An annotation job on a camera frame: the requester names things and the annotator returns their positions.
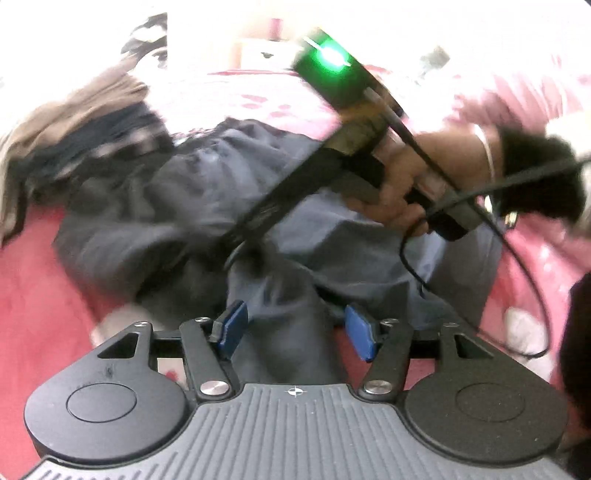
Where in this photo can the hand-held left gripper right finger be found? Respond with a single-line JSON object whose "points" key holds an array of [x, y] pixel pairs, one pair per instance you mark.
{"points": [[359, 332]]}

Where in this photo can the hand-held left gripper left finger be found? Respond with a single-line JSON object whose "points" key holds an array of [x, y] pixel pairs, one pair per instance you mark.
{"points": [[232, 326]]}

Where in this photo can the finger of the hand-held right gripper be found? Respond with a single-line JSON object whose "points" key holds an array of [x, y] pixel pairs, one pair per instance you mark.
{"points": [[286, 194]]}

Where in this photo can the dark grey garment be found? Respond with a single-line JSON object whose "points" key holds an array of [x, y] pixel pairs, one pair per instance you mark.
{"points": [[323, 249]]}

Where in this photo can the person's right forearm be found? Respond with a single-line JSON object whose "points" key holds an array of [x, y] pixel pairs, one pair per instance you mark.
{"points": [[540, 170]]}

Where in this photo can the person's right hand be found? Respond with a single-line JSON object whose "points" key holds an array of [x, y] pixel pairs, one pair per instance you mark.
{"points": [[406, 180]]}

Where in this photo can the wooden headboard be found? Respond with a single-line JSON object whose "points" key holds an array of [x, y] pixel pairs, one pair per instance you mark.
{"points": [[258, 50]]}

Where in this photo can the silver bangle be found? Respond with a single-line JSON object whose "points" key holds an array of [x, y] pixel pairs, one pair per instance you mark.
{"points": [[488, 154]]}

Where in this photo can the pink jacket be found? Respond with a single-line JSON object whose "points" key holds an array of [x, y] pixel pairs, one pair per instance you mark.
{"points": [[521, 87]]}

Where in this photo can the pink white fleece blanket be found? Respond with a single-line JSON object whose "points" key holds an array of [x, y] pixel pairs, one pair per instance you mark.
{"points": [[37, 300]]}

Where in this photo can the black white printed cloth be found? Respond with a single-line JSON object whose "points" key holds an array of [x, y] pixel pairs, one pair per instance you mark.
{"points": [[145, 44]]}

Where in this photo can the brown garment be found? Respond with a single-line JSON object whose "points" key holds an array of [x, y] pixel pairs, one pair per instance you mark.
{"points": [[69, 108]]}

